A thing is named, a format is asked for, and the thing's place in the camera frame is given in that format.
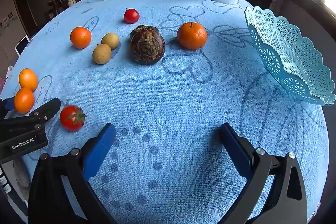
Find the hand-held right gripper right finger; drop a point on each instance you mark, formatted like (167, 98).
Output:
(235, 149)

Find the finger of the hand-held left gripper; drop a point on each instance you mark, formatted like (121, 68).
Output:
(8, 103)
(50, 107)

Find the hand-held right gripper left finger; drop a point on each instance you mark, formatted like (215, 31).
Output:
(101, 150)

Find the small oval orange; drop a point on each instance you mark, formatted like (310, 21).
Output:
(28, 79)
(24, 100)

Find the red pomegranate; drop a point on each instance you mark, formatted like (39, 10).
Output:
(69, 119)

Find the yellow-brown longan fruit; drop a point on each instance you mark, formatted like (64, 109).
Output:
(110, 40)
(101, 54)

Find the round orange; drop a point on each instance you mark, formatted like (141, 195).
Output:
(80, 37)

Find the light blue lattice fruit basket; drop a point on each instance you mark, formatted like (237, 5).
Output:
(291, 56)

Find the dark purple passion fruit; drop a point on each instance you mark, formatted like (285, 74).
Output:
(147, 47)
(147, 27)

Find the large mandarin orange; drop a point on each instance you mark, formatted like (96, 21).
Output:
(192, 35)

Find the small red tomato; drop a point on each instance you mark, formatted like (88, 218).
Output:
(131, 16)

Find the white tablet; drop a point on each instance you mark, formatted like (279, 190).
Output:
(21, 46)

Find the blue printed towel tablecloth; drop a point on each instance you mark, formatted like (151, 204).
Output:
(168, 98)

